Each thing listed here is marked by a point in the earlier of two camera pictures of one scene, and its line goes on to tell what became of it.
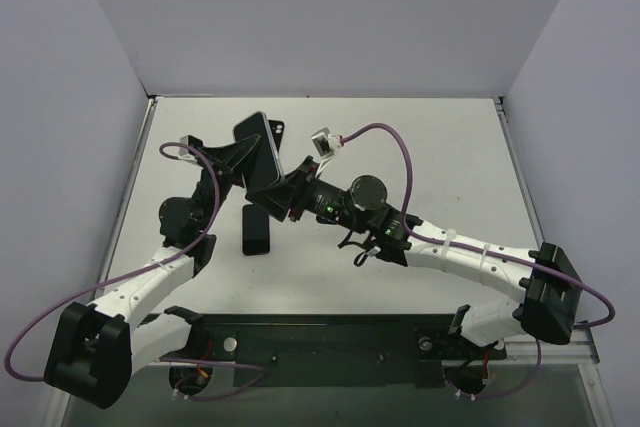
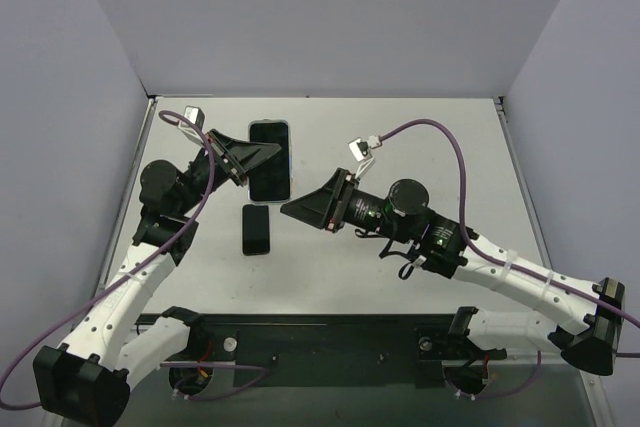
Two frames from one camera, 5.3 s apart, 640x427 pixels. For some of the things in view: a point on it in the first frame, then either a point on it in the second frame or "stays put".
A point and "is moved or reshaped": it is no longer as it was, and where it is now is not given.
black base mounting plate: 335,351 stays put
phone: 264,166 is moved or reshaped
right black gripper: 296,189 → 338,202
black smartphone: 255,230 stays put
